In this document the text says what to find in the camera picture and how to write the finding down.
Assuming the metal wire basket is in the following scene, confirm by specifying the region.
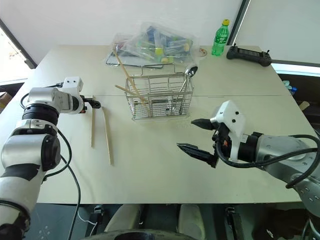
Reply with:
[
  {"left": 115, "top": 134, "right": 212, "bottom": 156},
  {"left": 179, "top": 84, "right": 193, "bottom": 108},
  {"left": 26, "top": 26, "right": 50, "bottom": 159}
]
[{"left": 124, "top": 63, "right": 195, "bottom": 121}]

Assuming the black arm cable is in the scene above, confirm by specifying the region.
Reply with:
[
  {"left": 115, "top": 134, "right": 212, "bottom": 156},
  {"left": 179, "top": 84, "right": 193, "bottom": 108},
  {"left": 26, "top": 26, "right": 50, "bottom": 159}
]
[
  {"left": 19, "top": 82, "right": 82, "bottom": 240},
  {"left": 214, "top": 134, "right": 320, "bottom": 190}
]

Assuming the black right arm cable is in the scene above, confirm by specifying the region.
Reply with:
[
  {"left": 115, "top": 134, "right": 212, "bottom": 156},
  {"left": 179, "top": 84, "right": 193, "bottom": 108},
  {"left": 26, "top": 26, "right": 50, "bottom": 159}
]
[{"left": 214, "top": 134, "right": 320, "bottom": 190}]

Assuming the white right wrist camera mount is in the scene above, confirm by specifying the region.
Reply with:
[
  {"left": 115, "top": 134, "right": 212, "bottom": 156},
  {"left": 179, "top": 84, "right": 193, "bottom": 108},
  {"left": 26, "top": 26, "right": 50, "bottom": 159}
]
[{"left": 209, "top": 100, "right": 247, "bottom": 161}]

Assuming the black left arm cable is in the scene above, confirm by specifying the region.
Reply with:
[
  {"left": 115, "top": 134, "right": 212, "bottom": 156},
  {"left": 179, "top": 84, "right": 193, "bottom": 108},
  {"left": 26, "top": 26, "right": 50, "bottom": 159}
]
[{"left": 19, "top": 82, "right": 82, "bottom": 240}]

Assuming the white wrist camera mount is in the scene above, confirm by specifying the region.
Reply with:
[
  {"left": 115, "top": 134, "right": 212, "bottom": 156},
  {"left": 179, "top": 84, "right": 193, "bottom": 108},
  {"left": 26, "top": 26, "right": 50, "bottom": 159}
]
[
  {"left": 61, "top": 76, "right": 88, "bottom": 115},
  {"left": 209, "top": 100, "right": 247, "bottom": 161}
]

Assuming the metal wire rack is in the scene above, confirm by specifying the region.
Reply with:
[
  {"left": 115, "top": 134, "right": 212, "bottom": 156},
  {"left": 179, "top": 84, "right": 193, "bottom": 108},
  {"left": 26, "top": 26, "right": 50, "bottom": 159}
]
[{"left": 104, "top": 51, "right": 165, "bottom": 69}]

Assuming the thin white cable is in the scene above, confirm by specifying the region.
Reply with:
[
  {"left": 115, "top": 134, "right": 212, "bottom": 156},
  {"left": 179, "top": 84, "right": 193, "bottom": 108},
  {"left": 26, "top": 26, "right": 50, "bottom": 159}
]
[{"left": 77, "top": 207, "right": 97, "bottom": 237}]

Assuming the wooden chopstick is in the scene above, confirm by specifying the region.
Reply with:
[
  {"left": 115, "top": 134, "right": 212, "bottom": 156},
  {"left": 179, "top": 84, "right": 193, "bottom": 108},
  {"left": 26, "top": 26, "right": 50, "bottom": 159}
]
[
  {"left": 101, "top": 106, "right": 114, "bottom": 166},
  {"left": 90, "top": 95, "right": 96, "bottom": 148},
  {"left": 112, "top": 46, "right": 150, "bottom": 103},
  {"left": 114, "top": 84, "right": 149, "bottom": 103}
]

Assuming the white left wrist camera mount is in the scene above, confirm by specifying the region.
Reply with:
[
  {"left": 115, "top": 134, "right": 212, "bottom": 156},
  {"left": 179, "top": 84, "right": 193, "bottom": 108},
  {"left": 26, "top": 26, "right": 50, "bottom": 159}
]
[{"left": 61, "top": 76, "right": 88, "bottom": 115}]

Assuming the green plastic bottle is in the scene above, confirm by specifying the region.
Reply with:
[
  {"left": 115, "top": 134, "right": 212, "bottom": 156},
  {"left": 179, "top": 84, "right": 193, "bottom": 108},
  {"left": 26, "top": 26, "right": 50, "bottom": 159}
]
[{"left": 211, "top": 19, "right": 230, "bottom": 57}]

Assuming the beige rounded shell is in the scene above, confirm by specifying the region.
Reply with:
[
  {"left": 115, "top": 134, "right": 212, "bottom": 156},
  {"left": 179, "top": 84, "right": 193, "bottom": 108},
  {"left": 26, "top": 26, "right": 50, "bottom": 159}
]
[
  {"left": 177, "top": 203, "right": 206, "bottom": 240},
  {"left": 104, "top": 204, "right": 143, "bottom": 232}
]

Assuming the black remote controller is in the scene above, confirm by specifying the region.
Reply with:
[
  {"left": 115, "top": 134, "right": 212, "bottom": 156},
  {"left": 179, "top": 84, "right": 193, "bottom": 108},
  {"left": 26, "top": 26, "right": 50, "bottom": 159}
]
[{"left": 226, "top": 44, "right": 273, "bottom": 67}]

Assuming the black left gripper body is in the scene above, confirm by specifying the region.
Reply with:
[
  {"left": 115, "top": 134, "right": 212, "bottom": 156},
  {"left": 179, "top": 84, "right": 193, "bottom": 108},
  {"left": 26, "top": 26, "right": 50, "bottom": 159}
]
[{"left": 83, "top": 97, "right": 95, "bottom": 111}]

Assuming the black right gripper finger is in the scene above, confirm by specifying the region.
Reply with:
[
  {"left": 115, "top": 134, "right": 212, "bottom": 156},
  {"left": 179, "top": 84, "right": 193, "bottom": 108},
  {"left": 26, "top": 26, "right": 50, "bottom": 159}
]
[
  {"left": 190, "top": 118, "right": 214, "bottom": 131},
  {"left": 176, "top": 142, "right": 220, "bottom": 169}
]

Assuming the brown cardboard box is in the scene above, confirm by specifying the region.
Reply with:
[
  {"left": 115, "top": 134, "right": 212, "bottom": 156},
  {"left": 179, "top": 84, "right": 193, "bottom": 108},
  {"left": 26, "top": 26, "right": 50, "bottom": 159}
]
[{"left": 0, "top": 91, "right": 13, "bottom": 113}]

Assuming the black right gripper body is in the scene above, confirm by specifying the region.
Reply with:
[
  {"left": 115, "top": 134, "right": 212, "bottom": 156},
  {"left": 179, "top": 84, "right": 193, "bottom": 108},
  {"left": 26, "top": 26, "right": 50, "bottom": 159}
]
[{"left": 211, "top": 123, "right": 232, "bottom": 163}]

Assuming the metal spoon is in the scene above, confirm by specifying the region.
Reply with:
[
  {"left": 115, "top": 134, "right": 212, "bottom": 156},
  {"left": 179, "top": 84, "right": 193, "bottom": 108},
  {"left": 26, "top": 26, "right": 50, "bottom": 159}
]
[{"left": 166, "top": 64, "right": 200, "bottom": 112}]

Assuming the clear plastic bag of items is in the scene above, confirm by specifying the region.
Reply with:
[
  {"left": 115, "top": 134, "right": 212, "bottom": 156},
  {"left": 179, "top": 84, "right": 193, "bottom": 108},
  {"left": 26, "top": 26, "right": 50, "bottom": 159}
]
[{"left": 109, "top": 21, "right": 201, "bottom": 66}]

